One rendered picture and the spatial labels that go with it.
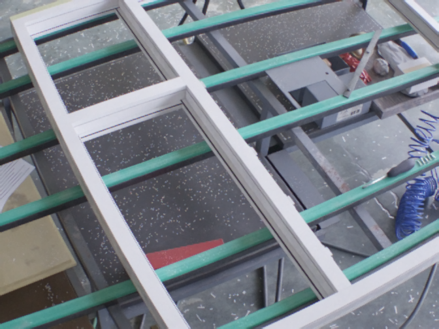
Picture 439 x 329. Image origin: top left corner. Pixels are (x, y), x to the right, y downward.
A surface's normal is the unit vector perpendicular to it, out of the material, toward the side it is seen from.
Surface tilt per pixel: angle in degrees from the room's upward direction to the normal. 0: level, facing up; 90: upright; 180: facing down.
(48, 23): 90
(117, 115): 90
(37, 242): 0
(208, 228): 0
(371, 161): 0
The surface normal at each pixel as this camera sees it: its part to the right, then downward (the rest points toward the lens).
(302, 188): 0.09, -0.67
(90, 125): 0.49, 0.68
